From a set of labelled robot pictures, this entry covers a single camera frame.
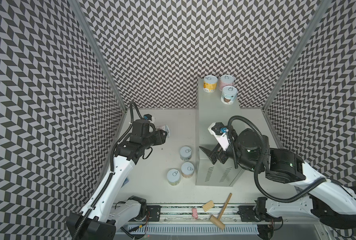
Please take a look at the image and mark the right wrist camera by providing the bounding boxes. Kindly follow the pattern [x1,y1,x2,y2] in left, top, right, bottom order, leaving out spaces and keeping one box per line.
[208,122,230,151]

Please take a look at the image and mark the pink can sideways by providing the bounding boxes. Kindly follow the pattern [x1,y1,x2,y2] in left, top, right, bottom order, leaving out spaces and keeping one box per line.
[156,125,170,138]

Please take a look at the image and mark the orange labelled can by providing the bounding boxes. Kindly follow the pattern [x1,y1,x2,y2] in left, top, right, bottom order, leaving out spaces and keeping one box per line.
[181,162,195,179]

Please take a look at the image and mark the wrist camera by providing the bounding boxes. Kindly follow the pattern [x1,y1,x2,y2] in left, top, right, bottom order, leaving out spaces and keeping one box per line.
[208,122,230,151]
[143,114,155,123]

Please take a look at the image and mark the aluminium front rail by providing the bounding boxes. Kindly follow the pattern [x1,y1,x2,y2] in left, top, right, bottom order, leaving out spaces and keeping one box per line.
[114,202,325,226]

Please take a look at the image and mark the wooden mallet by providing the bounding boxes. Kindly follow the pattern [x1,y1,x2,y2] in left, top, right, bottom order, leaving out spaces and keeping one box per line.
[210,193,233,231]

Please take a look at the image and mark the pink labelled can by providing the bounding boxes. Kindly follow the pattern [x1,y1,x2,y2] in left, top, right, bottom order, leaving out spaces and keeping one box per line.
[219,75,236,91]

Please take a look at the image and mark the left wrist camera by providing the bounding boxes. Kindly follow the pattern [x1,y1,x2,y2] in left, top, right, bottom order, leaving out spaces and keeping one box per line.
[143,114,155,123]

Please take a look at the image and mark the green labelled front can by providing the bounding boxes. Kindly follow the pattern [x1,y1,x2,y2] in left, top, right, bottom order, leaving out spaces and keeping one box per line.
[167,169,181,186]

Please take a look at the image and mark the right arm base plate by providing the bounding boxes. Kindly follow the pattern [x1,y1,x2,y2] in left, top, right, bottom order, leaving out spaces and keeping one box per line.
[237,205,283,223]

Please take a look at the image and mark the blue toy block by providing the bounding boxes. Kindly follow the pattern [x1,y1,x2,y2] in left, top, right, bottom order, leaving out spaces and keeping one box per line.
[122,178,129,187]

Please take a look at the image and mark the pink eraser block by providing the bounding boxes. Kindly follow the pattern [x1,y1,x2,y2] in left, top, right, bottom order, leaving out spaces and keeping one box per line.
[192,208,199,219]

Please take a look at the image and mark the white metal cabinet counter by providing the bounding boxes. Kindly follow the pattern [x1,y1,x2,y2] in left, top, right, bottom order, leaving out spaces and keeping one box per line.
[196,79,245,187]

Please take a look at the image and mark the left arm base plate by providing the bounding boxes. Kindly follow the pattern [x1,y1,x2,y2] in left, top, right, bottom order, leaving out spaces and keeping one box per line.
[144,205,162,222]

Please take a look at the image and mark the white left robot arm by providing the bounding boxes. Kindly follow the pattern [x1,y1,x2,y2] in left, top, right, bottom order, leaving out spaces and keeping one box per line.
[66,119,170,240]

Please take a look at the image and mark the yellow labelled can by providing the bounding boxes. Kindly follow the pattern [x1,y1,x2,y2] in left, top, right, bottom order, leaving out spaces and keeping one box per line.
[203,75,218,93]

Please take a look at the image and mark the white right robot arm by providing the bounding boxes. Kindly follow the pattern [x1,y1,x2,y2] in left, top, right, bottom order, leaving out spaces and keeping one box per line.
[200,126,356,230]

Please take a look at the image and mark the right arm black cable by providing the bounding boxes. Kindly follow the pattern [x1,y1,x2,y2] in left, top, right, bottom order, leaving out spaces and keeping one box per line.
[227,115,327,204]

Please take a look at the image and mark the small wooden block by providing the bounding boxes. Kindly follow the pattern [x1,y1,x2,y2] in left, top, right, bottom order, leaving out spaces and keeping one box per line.
[202,201,215,212]

